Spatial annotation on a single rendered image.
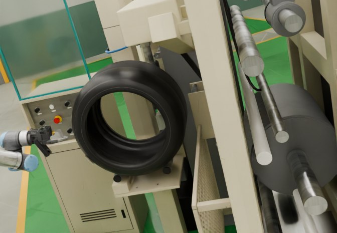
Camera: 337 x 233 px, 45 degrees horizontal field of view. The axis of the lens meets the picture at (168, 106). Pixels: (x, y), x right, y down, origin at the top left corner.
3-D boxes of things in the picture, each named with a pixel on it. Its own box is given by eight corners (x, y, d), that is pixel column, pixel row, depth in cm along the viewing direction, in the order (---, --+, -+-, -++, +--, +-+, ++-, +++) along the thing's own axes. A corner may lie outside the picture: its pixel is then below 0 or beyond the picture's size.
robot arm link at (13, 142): (8, 147, 234) (5, 130, 233) (28, 145, 233) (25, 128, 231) (-1, 151, 225) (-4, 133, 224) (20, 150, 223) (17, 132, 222)
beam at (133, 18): (146, 22, 224) (139, -5, 219) (191, 11, 219) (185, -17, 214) (124, 48, 167) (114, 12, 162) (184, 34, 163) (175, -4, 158)
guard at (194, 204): (221, 213, 269) (198, 118, 246) (223, 213, 269) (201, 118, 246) (224, 332, 186) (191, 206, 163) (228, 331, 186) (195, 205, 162)
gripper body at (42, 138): (46, 131, 220) (25, 132, 221) (50, 145, 223) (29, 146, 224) (51, 125, 227) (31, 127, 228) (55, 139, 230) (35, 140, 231)
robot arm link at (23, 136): (21, 149, 225) (28, 141, 233) (29, 148, 224) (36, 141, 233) (17, 134, 221) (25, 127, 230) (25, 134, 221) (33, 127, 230)
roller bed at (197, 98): (199, 126, 259) (189, 83, 249) (222, 122, 256) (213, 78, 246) (198, 140, 240) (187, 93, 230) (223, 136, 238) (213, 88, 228)
